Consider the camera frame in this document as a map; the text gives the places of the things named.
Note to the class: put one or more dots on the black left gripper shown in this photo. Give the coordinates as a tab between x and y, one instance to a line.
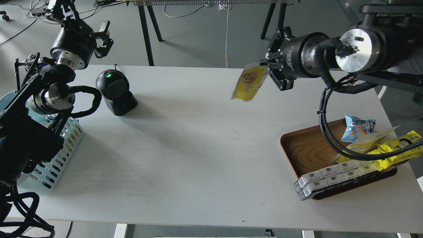
74	36

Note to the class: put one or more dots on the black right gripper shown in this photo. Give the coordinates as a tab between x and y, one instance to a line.
296	54

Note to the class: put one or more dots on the yellow white snack pouch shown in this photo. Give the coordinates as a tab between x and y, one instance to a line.
250	81

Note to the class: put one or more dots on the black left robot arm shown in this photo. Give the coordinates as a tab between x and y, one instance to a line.
45	82

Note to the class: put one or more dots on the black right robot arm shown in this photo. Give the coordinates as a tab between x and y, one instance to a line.
355	62

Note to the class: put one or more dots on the blue snack bag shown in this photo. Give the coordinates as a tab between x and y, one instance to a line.
356	127

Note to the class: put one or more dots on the light blue plastic basket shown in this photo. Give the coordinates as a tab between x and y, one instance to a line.
54	158

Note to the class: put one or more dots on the pale yellow snack pouch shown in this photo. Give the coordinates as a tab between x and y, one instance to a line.
360	147

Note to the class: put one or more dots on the yellow snack bag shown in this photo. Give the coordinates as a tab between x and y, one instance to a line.
395	145

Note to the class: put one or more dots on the black table trestle left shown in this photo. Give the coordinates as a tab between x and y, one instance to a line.
143	12

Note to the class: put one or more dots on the black barcode scanner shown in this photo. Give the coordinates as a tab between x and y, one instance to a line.
115	90

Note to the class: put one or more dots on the wooden tray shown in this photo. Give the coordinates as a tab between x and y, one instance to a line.
307	151

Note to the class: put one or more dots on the clear pack white boxes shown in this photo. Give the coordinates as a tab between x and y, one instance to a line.
332	177

